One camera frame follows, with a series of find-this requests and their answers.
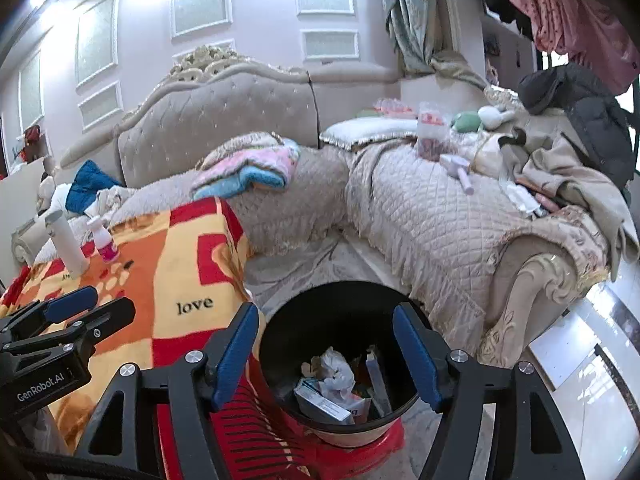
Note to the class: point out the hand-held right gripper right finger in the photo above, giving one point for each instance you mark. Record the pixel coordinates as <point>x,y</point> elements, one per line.
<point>417,355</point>

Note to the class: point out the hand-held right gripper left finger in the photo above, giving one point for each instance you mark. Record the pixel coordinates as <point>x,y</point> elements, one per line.
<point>235,355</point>

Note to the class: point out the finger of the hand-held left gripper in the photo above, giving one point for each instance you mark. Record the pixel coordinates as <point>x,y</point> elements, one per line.
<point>110,317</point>
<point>70,305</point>

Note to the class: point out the iridescent carton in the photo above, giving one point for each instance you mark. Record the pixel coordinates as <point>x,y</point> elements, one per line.
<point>377,385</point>

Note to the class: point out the black trash bin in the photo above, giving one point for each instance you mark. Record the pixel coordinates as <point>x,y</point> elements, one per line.
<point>320,310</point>

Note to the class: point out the long white medicine box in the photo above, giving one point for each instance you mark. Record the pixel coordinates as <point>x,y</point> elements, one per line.
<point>320,405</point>

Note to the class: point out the white thermos bottle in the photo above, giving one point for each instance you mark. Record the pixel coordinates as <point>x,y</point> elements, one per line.
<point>65,245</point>

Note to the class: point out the white pill bottle pink label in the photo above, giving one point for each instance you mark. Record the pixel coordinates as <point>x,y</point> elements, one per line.
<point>105,247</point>

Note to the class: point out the red orange printed blanket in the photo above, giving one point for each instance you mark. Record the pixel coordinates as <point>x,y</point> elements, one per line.
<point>165,270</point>

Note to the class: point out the red plastic stool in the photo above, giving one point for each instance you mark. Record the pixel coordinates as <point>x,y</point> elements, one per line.
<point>385,440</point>

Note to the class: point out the white cloth bundle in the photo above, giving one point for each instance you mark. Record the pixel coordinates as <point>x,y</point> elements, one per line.
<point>60,197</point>

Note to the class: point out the beige crumpled garment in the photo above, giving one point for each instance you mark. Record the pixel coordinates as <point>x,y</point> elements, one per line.
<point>115,200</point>

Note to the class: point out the blue puffer jacket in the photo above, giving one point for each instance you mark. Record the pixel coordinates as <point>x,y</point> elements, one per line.
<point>92,185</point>

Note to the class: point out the white cabinet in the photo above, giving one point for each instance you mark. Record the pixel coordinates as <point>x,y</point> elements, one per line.
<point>20,190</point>

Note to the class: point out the white board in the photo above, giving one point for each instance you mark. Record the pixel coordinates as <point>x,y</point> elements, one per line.
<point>590,340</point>

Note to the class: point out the light blue folded blanket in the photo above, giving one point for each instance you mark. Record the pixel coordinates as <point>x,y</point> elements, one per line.
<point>250,181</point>

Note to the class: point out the pink white toy hammer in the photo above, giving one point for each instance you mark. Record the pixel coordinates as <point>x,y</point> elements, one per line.
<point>465,180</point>

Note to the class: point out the white folded cloth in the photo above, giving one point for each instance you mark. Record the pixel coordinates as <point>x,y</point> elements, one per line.
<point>522,200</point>

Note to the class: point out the pink folded blanket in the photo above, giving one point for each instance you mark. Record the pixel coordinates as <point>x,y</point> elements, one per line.
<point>260,160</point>

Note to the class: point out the beige woven bag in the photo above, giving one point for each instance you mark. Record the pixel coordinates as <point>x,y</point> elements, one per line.
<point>492,157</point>

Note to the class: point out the clear bag of snacks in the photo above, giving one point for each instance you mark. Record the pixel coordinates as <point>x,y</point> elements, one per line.
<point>432,140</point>

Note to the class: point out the white pillow with trim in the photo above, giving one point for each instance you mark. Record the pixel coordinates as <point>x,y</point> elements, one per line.
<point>365,132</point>

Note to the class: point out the beige tufted sofa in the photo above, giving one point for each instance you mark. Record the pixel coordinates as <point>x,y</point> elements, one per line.
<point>210,110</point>

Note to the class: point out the beige coat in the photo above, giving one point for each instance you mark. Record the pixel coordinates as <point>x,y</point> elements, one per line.
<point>565,170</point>

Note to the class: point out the green plush toy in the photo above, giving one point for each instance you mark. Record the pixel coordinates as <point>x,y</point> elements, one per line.
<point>466,122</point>

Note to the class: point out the pink packets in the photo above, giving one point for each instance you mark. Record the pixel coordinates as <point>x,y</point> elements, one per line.
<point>395,107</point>

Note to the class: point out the white plush toy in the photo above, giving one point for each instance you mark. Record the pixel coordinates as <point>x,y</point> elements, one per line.
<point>495,116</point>

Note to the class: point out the black puffer jacket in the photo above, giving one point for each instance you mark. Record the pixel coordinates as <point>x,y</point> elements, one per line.
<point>590,125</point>

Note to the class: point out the pale green patterned curtain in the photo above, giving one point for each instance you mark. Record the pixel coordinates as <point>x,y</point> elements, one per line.
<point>415,20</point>

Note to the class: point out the pink hanging garment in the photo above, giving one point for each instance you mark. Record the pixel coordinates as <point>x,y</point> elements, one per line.
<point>565,10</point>

